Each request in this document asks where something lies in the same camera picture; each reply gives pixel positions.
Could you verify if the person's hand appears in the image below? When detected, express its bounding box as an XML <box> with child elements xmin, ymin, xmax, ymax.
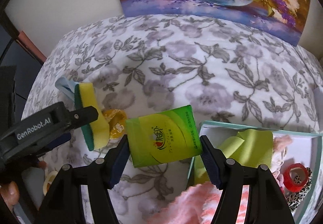
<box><xmin>1</xmin><ymin>181</ymin><xmax>20</xmax><ymax>214</ymax></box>

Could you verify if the pink striped cloth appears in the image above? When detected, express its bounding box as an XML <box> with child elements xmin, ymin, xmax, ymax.
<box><xmin>146</xmin><ymin>180</ymin><xmax>251</xmax><ymax>224</ymax></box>

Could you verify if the blue face mask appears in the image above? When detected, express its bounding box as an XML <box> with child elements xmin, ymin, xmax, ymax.
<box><xmin>55</xmin><ymin>76</ymin><xmax>78</xmax><ymax>101</ymax></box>

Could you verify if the pink floral scrunchie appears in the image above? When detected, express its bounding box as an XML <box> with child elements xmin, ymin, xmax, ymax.
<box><xmin>270</xmin><ymin>135</ymin><xmax>293</xmax><ymax>192</ymax></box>

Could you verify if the red tape roll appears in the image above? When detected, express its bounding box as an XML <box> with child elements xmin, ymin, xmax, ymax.
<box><xmin>283</xmin><ymin>163</ymin><xmax>309</xmax><ymax>193</ymax></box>

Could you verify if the yellow green sponge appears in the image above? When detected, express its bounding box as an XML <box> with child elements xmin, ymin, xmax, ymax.
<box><xmin>74</xmin><ymin>83</ymin><xmax>109</xmax><ymax>151</ymax></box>

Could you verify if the beige tape roll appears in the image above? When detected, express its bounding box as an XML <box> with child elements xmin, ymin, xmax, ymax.
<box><xmin>43</xmin><ymin>171</ymin><xmax>58</xmax><ymax>195</ymax></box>

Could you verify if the leopard print scrunchie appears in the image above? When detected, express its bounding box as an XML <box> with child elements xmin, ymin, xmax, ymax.
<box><xmin>286</xmin><ymin>167</ymin><xmax>313</xmax><ymax>212</ymax></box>

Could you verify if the teal and white tray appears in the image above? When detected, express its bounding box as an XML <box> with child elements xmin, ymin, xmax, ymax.
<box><xmin>198</xmin><ymin>121</ymin><xmax>322</xmax><ymax>223</ymax></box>

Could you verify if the lime green cloth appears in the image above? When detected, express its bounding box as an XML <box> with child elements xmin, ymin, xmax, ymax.
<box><xmin>193</xmin><ymin>128</ymin><xmax>274</xmax><ymax>185</ymax></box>

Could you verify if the green tissue pack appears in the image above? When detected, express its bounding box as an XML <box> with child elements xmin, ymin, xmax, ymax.
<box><xmin>126</xmin><ymin>105</ymin><xmax>202</xmax><ymax>168</ymax></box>

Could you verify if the floral patterned blanket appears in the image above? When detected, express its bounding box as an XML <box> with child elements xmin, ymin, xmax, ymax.
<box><xmin>21</xmin><ymin>13</ymin><xmax>323</xmax><ymax>224</ymax></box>

